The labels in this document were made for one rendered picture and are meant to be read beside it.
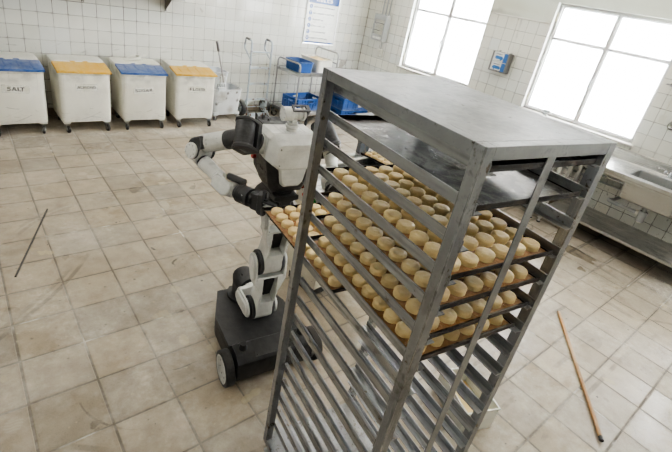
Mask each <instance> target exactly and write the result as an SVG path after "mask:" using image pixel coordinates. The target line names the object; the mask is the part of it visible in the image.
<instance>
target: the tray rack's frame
mask: <svg viewBox="0 0 672 452"><path fill-rule="evenodd" d="M334 69H336V70H330V69H329V70H328V76H327V80H329V81H331V82H333V83H334V84H336V85H338V86H340V87H342V88H344V89H346V90H348V91H350V92H351V93H353V94H355V95H357V96H359V97H361V98H363V99H365V100H367V101H368V102H370V103H372V104H374V105H376V106H378V107H380V108H382V109H383V110H385V111H387V112H389V113H391V114H393V115H395V116H397V117H399V118H400V119H402V120H404V121H406V122H408V123H410V124H412V125H414V126H416V127H417V128H419V129H421V130H423V131H425V132H427V133H429V134H431V135H432V136H434V137H436V138H438V139H440V140H442V141H444V142H446V143H448V144H449V145H451V146H453V147H455V148H457V149H459V150H461V151H463V152H465V153H466V154H468V155H470V159H469V162H468V165H467V168H466V171H465V174H464V177H463V180H462V183H461V186H460V189H459V192H458V195H457V198H456V201H455V204H454V207H453V210H452V213H451V216H450V219H449V222H448V225H447V228H446V231H445V234H444V237H443V240H442V243H441V246H440V249H439V252H438V255H437V258H436V261H435V264H434V267H433V269H432V272H431V275H430V278H429V281H428V284H427V287H426V290H425V293H424V296H423V299H422V302H421V305H420V308H419V311H418V314H417V317H416V320H415V323H414V326H413V329H412V332H411V335H410V338H409V341H408V344H407V347H406V350H405V353H404V356H403V359H402V362H401V365H400V368H399V371H398V374H397V377H396V380H395V383H394V386H393V389H392V392H391V394H390V397H389V400H388V403H387V406H386V409H385V412H384V415H383V418H382V421H381V424H380V427H379V430H378V433H377V436H376V439H375V442H374V445H372V443H371V441H370V440H369V438H368V437H367V435H366V434H365V432H364V431H363V429H362V427H361V426H360V424H359V423H358V421H357V420H356V418H355V416H354V415H353V413H352V412H351V410H350V409H349V407H348V406H347V404H346V403H343V404H341V405H340V406H341V408H342V409H343V411H344V412H345V414H346V416H347V417H348V419H349V420H350V422H351V424H352V425H353V427H354V428H355V430H356V432H357V433H358V435H359V436H360V438H361V440H362V441H363V443H364V444H365V446H366V448H367V449H368V451H369V452H387V450H388V447H389V445H390V442H391V439H392V436H393V434H394V431H395V428H396V425H397V422H398V420H399V417H400V414H401V411H402V409H403V406H404V403H405V400H406V397H407V395H408V392H409V389H410V386H411V384H412V381H413V378H414V375H415V373H416V370H417V367H418V364H419V361H420V359H421V356H422V353H423V350H424V348H425V345H426V342H427V339H428V336H429V334H430V331H431V328H432V325H433V323H434V320H435V317H436V314H437V312H438V309H439V306H440V303H441V300H442V298H443V295H444V292H445V289H446V287H447V284H448V281H449V278H450V275H451V273H452V270H453V267H454V264H455V262H456V259H457V256H458V253H459V251H460V248H461V245H462V242H463V239H464V237H465V234H466V231H467V228H468V226H469V223H470V220H471V217H472V215H473V212H474V209H475V206H476V203H477V201H478V198H479V195H480V192H481V190H482V187H483V184H484V181H485V178H486V176H487V173H488V170H489V167H490V165H491V162H492V161H501V160H518V159H535V158H547V160H546V162H545V164H544V167H543V169H542V172H541V174H540V176H539V179H538V181H537V183H536V186H535V188H534V191H533V193H532V195H531V198H530V200H529V203H528V205H527V207H526V210H525V212H524V214H523V217H522V219H521V222H520V224H519V226H518V229H517V231H516V234H515V236H514V238H513V241H512V243H511V245H510V248H509V250H508V253H507V255H506V257H505V260H504V262H503V265H502V267H501V269H500V272H499V274H498V276H497V279H496V281H495V284H494V286H493V288H492V291H491V293H490V296H489V298H488V300H487V303H486V305H485V308H484V310H483V312H482V315H481V317H480V319H479V322H478V324H477V327H476V329H475V331H474V334H473V336H472V339H471V341H470V343H469V346H468V348H467V350H466V353H465V355H464V358H463V360H462V362H461V365H460V367H459V370H458V372H457V374H456V377H455V379H454V381H453V384H452V386H451V389H450V391H449V393H448V396H447V398H446V401H445V403H444V405H443V408H442V410H441V412H440V415H439V417H438V420H437V422H436V424H435V427H434V429H433V432H432V434H431V436H430V439H429V441H428V443H427V446H426V448H425V451H424V452H430V451H431V449H432V446H433V444H434V442H435V439H436V437H437V435H438V432H439V430H440V428H441V425H442V423H443V421H444V418H445V416H446V414H447V411H448V409H449V407H450V404H451V402H452V400H453V397H454V395H455V393H456V390H457V388H458V386H459V383H460V381H461V379H462V376H463V374H464V372H465V369H466V367H467V365H468V362H469V360H470V358H471V355H472V353H473V351H474V348H475V346H476V344H477V341H478V339H479V337H480V334H481V332H482V330H483V327H484V325H485V323H486V320H487V318H488V316H489V313H490V311H491V309H492V306H493V304H494V302H495V299H496V297H497V295H498V292H499V290H500V288H501V285H502V283H503V281H504V278H505V276H506V274H507V271H508V269H509V267H510V264H511V262H512V260H513V257H514V255H515V253H516V250H517V248H518V246H519V243H520V241H521V239H522V236H523V234H524V232H525V229H526V227H527V225H528V222H529V220H530V218H531V215H532V213H533V211H534V208H535V206H536V204H537V201H538V199H539V197H540V194H541V192H542V190H543V187H544V185H545V183H546V180H547V178H548V176H549V173H550V171H551V169H552V166H553V164H554V162H555V159H556V157H569V156H587V155H605V158H604V160H603V162H602V165H601V167H595V168H594V167H592V166H589V165H588V166H587V169H586V171H585V173H584V175H583V177H582V179H581V181H580V184H581V185H583V186H585V187H587V188H589V192H588V194H587V196H586V198H585V199H583V200H577V199H575V198H573V199H572V201H571V203H570V205H569V207H568V209H567V211H566V213H565V214H566V215H568V216H569V217H571V218H573V219H575V221H574V223H573V225H572V227H571V229H569V230H565V231H564V230H562V229H561V228H558V231H557V233H556V235H555V237H554V239H553V241H552V243H554V244H555V245H557V246H558V247H560V248H561V250H560V252H559V254H558V256H557V257H556V258H553V259H550V258H549V257H547V256H545V258H544V261H543V263H542V265H541V267H540V270H542V271H543V272H545V273H546V274H547V275H548V277H547V279H546V281H545V283H544V284H541V285H537V284H535V283H533V284H532V286H531V288H530V291H529V293H528V294H529V295H530V296H531V297H533V298H534V299H535V300H536V302H535V304H534V306H533V308H532V309H529V310H525V309H524V308H523V307H522V308H521V310H520V312H519V314H518V316H517V318H518V319H519V320H521V321H522V322H523V323H524V324H525V325H524V327H523V329H522V331H521V332H519V333H516V334H515V333H514V332H513V331H510V333H509V336H508V338H507V340H508V341H509V342H510V343H511V344H512V345H513V346H514V347H513V350H512V352H511V353H510V354H508V355H506V356H505V355H503V354H502V353H500V355H499V357H498V359H497V361H498V362H499V363H500V364H501V365H502V366H503V367H504V368H503V370H502V372H501V374H500V375H497V376H494V375H493V374H492V373H491V374H490V376H489V378H488V381H489V382H490V383H491V384H492V385H493V386H494V389H493V391H492V393H491V394H489V395H487V396H485V395H484V394H483V393H481V396H480V398H479V400H480V401H481V402H482V403H483V404H484V405H485V408H484V410H483V412H481V413H479V414H476V413H475V412H474V411H473V413H472V415H471V418H472V419H473V420H474V421H475V422H476V423H477V424H476V426H475V429H474V430H472V431H470V432H468V431H467V430H466V429H465V430H464V432H463V434H464V436H465V437H466V438H467V439H468V440H469V441H468V443H467V445H466V446H465V447H463V448H462V449H460V448H459V446H458V445H457V447H456V449H455V450H456V451H457V452H467V451H468V449H469V447H470V445H471V443H472V441H473V439H474V437H475V435H476V433H477V431H478V429H479V427H480V425H481V423H482V420H483V418H484V416H485V414H486V412H487V410H488V408H489V406H490V404H491V402H492V400H493V398H494V396H495V394H496V392H497V390H498V388H499V386H500V384H501V381H502V379H503V377H504V375H505V373H506V371H507V369H508V367H509V365H510V363H511V361H512V359H513V357H514V355H515V353H516V351H517V349H518V347H519V345H520V342H521V340H522V338H523V336H524V334H525V332H526V330H527V328H528V326H529V324H530V322H531V320H532V318H533V316H534V314H535V312H536V310H537V308H538V306H539V304H540V301H541V299H542V297H543V295H544V293H545V291H546V289H547V287H548V285H549V283H550V281H551V279H552V277H553V275H554V273H555V271H556V269H557V267H558V265H559V262H560V260H561V258H562V256H563V254H564V252H565V250H566V248H567V246H568V244H569V242H570V240H571V238H572V236H573V234H574V232H575V230H576V228H577V226H578V223H579V221H580V219H581V217H582V215H583V213H584V211H585V209H586V207H587V205H588V203H589V201H590V199H591V197H592V195H593V193H594V191H595V189H596V187H597V184H598V182H599V180H600V178H601V176H602V174H603V172H604V170H605V168H606V166H607V164H608V162H609V160H610V158H611V156H612V154H613V152H614V150H615V148H616V145H617V142H614V141H611V140H609V139H606V138H603V137H601V136H598V135H595V134H592V133H590V132H587V131H584V130H582V129H579V128H576V127H574V126H571V125H568V124H566V123H563V122H560V121H558V120H555V119H552V118H550V117H547V116H544V115H542V114H539V113H536V112H533V111H531V110H528V109H525V108H523V107H520V106H517V105H515V104H512V103H509V102H507V101H504V100H501V99H499V98H496V97H493V96H491V95H488V94H485V93H483V92H480V91H477V90H474V89H472V88H469V87H466V86H464V85H461V84H458V83H456V82H453V81H450V80H448V79H440V78H438V77H435V76H423V75H411V74H400V73H388V72H377V71H365V70H354V69H342V68H334ZM328 411H329V413H330V414H331V416H332V418H333V419H334V421H335V423H336V425H337V426H338V428H339V430H340V431H341V433H342V435H343V436H344V438H345V440H346V441H347V443H348V445H349V446H350V448H351V450H352V451H353V452H359V451H358V449H357V447H356V446H355V444H354V443H353V441H352V439H351V438H350V436H349V434H348V433H347V431H346V429H345V428H344V426H343V424H342V423H341V421H340V419H339V418H338V416H337V415H336V413H335V411H334V410H333V408H331V409H328ZM266 446H267V447H265V448H264V451H265V452H286V451H285V449H284V447H283V445H282V442H281V440H280V438H279V436H278V434H277V432H276V430H275V431H273V436H272V438H271V439H269V440H266Z"/></svg>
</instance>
